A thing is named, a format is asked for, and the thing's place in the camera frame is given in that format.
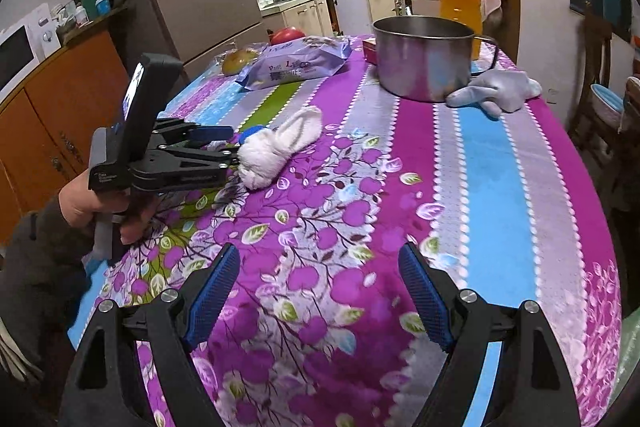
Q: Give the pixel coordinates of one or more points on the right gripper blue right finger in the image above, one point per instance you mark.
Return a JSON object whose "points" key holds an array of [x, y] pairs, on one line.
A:
{"points": [[532, 386]]}

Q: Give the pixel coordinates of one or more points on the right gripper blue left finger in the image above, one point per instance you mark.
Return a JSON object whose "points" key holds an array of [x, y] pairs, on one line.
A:
{"points": [[105, 385]]}

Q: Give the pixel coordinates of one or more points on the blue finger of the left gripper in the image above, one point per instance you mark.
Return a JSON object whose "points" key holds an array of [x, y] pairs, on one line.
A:
{"points": [[182, 166], [207, 134]]}

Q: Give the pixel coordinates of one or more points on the white cloth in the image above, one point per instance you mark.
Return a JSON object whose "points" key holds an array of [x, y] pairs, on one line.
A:
{"points": [[264, 154]]}

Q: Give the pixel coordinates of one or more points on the person's left forearm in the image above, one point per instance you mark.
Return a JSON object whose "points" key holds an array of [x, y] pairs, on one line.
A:
{"points": [[42, 283]]}

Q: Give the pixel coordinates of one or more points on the green lined trash bucket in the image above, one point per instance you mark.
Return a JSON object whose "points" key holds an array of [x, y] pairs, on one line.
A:
{"points": [[629, 351]]}

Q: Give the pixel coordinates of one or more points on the person's left hand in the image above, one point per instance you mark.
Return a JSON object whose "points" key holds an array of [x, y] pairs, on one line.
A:
{"points": [[79, 205]]}

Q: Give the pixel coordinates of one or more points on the phone on left gripper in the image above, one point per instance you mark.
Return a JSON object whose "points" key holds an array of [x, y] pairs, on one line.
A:
{"points": [[146, 96]]}

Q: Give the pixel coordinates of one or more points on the bread in plastic bag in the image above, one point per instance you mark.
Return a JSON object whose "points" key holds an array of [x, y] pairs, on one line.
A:
{"points": [[236, 60]]}

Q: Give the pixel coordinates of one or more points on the purple snack bag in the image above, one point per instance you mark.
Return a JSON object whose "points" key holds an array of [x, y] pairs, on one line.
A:
{"points": [[306, 58]]}

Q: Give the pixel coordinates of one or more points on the orange wooden cabinet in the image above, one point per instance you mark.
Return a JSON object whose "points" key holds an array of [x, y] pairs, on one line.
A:
{"points": [[48, 118]]}

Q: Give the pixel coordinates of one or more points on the red apple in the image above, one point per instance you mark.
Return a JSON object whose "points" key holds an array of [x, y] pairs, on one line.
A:
{"points": [[286, 34]]}

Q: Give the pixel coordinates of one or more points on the floral purple tablecloth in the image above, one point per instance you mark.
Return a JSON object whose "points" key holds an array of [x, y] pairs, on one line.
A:
{"points": [[319, 329]]}

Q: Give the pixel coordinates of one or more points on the white microwave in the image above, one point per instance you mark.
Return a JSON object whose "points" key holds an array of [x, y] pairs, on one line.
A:
{"points": [[25, 45]]}

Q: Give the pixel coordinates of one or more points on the red small box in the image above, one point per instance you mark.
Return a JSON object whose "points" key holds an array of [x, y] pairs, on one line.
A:
{"points": [[369, 50]]}

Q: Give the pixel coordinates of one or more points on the steel pot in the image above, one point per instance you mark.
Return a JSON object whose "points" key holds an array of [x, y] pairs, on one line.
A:
{"points": [[424, 58]]}

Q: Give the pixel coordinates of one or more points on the dark wooden chair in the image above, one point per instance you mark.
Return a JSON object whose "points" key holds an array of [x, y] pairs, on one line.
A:
{"points": [[604, 125]]}

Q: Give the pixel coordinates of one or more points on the blue basin on chair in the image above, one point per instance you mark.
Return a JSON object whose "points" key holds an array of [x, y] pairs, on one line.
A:
{"points": [[607, 105]]}

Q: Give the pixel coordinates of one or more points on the grey glove beside pot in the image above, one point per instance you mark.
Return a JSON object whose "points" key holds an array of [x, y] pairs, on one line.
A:
{"points": [[496, 92]]}

